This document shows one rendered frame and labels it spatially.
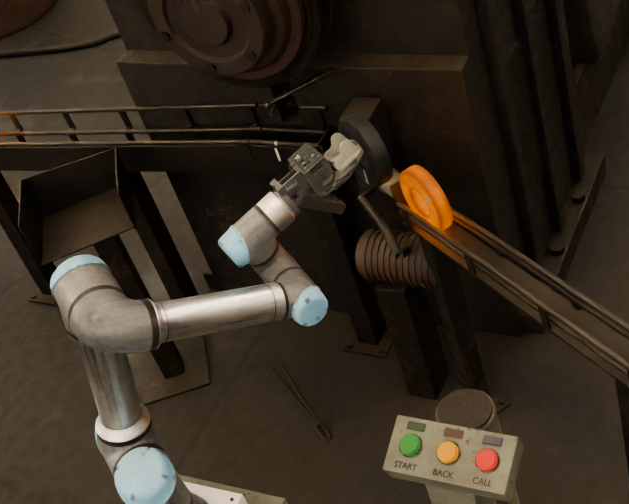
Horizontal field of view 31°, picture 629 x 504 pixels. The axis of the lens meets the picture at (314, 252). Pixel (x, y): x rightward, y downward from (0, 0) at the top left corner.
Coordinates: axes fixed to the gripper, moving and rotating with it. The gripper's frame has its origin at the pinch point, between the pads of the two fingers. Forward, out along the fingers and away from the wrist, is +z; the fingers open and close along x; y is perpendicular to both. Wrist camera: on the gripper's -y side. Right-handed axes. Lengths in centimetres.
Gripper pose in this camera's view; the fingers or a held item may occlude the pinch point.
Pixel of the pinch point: (363, 143)
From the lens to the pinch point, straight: 228.2
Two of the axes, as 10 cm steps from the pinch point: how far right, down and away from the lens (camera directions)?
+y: -4.7, -5.7, -6.8
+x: -4.8, -4.8, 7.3
